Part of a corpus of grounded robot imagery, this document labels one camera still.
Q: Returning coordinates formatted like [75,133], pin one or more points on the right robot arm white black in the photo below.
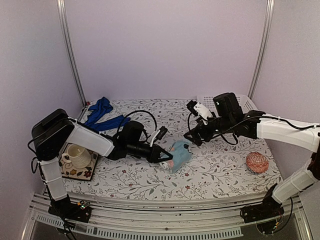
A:
[295,144]

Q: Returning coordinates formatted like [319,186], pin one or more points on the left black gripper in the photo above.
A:
[155,156]

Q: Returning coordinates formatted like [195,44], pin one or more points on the light blue orange dotted towel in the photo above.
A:
[181,154]

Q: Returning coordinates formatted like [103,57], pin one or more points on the floral patterned tablecloth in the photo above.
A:
[217,169]

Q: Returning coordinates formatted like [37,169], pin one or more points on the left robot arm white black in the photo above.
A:
[57,130]

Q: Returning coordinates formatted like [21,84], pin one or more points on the white plastic perforated basket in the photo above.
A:
[244,102]

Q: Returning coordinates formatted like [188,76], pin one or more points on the front aluminium rail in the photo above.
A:
[206,219]

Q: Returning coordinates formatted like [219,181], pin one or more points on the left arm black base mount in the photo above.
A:
[65,209]

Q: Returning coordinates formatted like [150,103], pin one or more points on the dark blue towel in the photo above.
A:
[98,110]

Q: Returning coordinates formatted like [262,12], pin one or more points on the aluminium frame post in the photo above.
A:
[62,13]
[268,18]

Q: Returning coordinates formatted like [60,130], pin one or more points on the left aluminium frame post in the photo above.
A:
[62,13]

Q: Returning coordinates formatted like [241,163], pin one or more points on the floral square coaster tile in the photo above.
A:
[85,174]

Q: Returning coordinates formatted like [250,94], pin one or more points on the red white patterned bowl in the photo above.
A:
[257,162]

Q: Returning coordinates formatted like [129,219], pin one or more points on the right aluminium frame post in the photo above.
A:
[268,18]

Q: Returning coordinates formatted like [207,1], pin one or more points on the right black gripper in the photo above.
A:
[200,127]

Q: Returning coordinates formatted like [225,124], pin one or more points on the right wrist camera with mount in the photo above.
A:
[198,109]

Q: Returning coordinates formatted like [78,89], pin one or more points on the cream ribbed mug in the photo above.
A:
[76,155]

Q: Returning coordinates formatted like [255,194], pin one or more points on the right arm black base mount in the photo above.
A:
[267,209]

